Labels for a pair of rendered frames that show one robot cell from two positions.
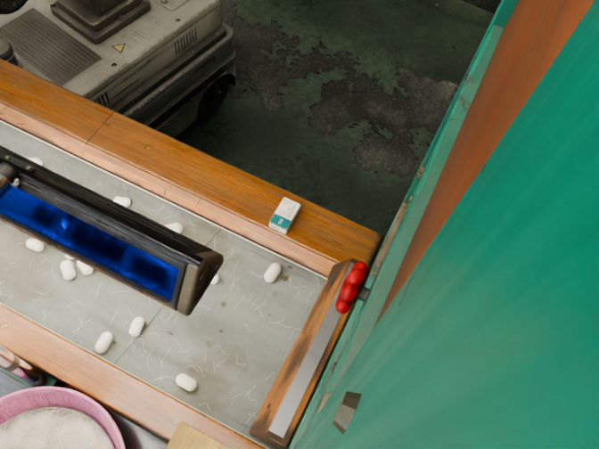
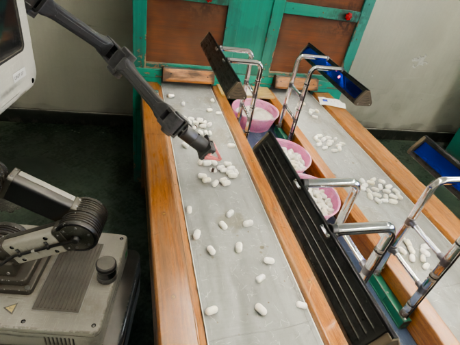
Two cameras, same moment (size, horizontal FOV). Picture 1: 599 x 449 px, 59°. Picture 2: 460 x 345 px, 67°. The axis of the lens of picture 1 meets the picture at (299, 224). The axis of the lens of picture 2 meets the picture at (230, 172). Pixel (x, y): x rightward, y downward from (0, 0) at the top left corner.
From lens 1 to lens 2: 2.01 m
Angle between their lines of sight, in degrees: 74
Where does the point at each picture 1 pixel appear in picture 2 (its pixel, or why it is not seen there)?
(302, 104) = not seen: outside the picture
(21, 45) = (79, 285)
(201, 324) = (196, 103)
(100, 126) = (155, 134)
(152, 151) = (154, 120)
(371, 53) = not seen: outside the picture
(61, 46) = (66, 265)
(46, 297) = (220, 126)
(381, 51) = not seen: outside the picture
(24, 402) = (244, 119)
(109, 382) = (226, 107)
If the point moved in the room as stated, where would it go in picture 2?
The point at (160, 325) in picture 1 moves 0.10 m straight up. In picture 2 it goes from (204, 109) to (206, 92)
